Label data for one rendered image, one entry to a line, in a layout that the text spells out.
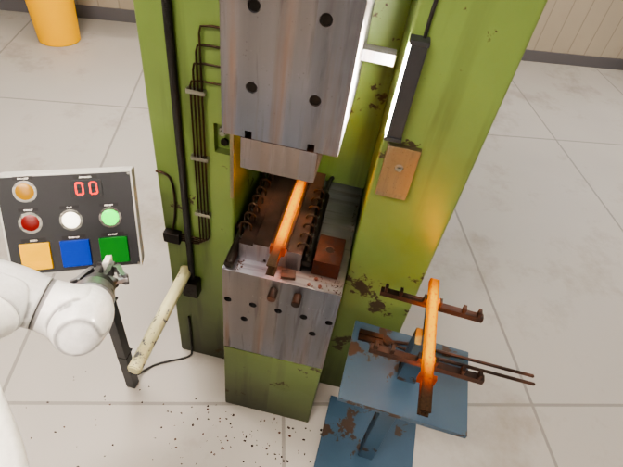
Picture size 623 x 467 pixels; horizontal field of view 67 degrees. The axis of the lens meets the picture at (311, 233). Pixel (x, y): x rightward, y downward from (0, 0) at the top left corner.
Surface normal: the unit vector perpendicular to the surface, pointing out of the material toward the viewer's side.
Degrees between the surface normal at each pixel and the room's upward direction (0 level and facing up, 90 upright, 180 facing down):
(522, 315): 0
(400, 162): 90
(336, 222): 0
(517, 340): 0
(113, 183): 60
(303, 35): 90
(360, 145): 90
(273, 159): 90
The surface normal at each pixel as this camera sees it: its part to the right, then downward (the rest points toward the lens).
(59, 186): 0.26, 0.26
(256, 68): -0.19, 0.67
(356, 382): 0.12, -0.70
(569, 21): 0.05, 0.71
